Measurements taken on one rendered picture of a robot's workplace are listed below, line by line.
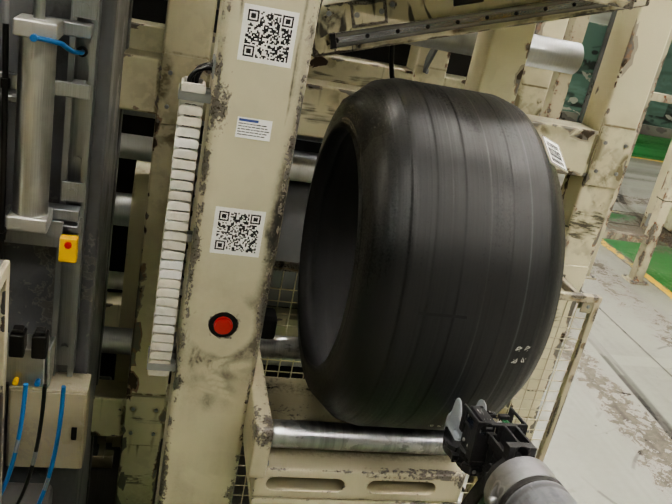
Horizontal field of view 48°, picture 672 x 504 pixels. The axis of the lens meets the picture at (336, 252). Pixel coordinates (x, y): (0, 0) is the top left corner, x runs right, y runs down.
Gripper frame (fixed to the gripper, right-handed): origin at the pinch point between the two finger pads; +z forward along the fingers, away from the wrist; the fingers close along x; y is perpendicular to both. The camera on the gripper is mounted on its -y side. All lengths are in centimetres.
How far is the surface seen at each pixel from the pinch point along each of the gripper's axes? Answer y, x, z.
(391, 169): 35.4, 15.8, 3.9
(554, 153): 40.6, -10.0, 8.2
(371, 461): -14.9, 7.0, 12.9
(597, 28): 148, -523, 906
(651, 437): -84, -168, 157
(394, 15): 58, 6, 51
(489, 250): 27.4, 2.3, -3.2
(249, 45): 48, 37, 12
